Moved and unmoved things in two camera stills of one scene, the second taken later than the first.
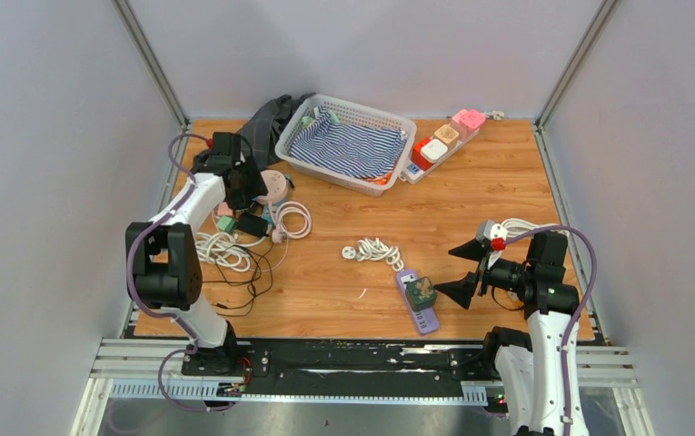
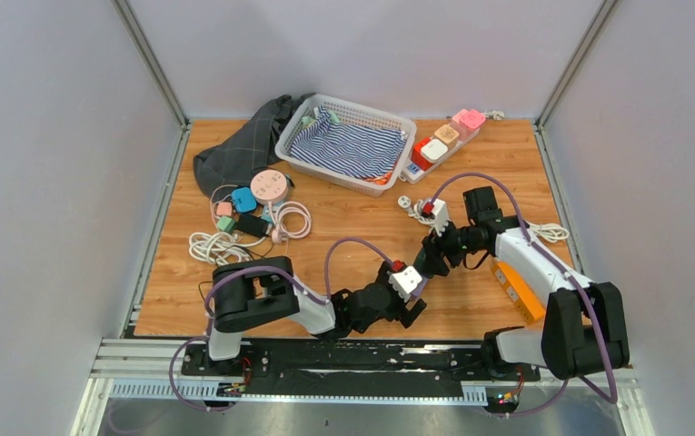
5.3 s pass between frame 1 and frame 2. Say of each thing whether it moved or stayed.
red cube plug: stayed
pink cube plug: stayed
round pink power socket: stayed
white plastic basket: stayed
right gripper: moved
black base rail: stayed
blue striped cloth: stayed
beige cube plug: stayed
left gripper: moved
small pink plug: stayed
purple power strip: moved
